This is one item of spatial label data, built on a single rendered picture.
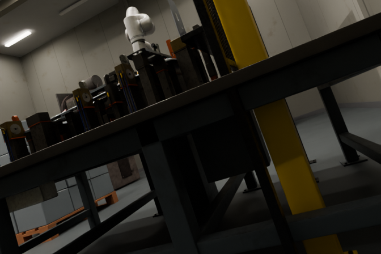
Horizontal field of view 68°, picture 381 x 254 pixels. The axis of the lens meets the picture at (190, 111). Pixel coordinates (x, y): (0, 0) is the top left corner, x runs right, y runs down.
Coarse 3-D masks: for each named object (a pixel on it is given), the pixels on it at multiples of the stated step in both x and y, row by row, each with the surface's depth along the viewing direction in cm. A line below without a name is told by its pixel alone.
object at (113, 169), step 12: (96, 84) 694; (60, 96) 692; (72, 96) 704; (60, 108) 682; (132, 156) 706; (108, 168) 628; (120, 168) 657; (132, 168) 688; (120, 180) 646; (132, 180) 678
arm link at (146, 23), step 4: (128, 12) 183; (132, 12) 180; (136, 12) 183; (140, 16) 172; (144, 16) 168; (148, 16) 166; (140, 20) 163; (144, 20) 162; (148, 20) 163; (144, 24) 162; (148, 24) 162; (152, 24) 164; (144, 28) 163; (148, 28) 164; (152, 28) 167
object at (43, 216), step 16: (0, 144) 333; (0, 160) 332; (96, 176) 416; (64, 192) 350; (96, 192) 405; (112, 192) 435; (32, 208) 319; (48, 208) 321; (64, 208) 342; (80, 208) 366; (96, 208) 440; (16, 224) 328; (32, 224) 319; (48, 224) 315; (48, 240) 311
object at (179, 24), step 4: (168, 0) 156; (172, 4) 160; (172, 8) 157; (176, 8) 164; (172, 12) 154; (176, 12) 161; (172, 16) 154; (176, 20) 156; (180, 20) 162; (176, 24) 153; (180, 24) 160; (180, 28) 157; (184, 28) 164; (180, 32) 155; (184, 32) 161
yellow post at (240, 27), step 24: (216, 0) 97; (240, 0) 94; (240, 24) 94; (240, 48) 94; (264, 48) 97; (264, 120) 92; (288, 120) 90; (288, 144) 90; (288, 168) 90; (288, 192) 90; (312, 192) 88; (312, 240) 88; (336, 240) 86
